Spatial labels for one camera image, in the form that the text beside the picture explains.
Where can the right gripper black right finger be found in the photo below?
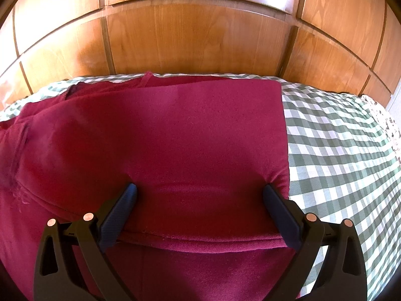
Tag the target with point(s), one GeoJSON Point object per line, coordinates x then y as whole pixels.
{"type": "Point", "coordinates": [343, 272]}

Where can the dark red garment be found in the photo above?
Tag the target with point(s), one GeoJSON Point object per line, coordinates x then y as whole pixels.
{"type": "Point", "coordinates": [200, 151]}

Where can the floral patterned pillow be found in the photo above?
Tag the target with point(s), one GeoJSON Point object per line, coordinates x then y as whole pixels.
{"type": "Point", "coordinates": [388, 125]}

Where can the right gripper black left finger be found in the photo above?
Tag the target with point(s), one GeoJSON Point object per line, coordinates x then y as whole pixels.
{"type": "Point", "coordinates": [57, 275]}

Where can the wooden panelled headboard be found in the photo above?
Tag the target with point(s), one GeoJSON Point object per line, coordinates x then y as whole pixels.
{"type": "Point", "coordinates": [350, 46]}

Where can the green white checkered bedspread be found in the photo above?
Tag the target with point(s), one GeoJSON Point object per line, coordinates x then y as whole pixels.
{"type": "Point", "coordinates": [341, 163]}

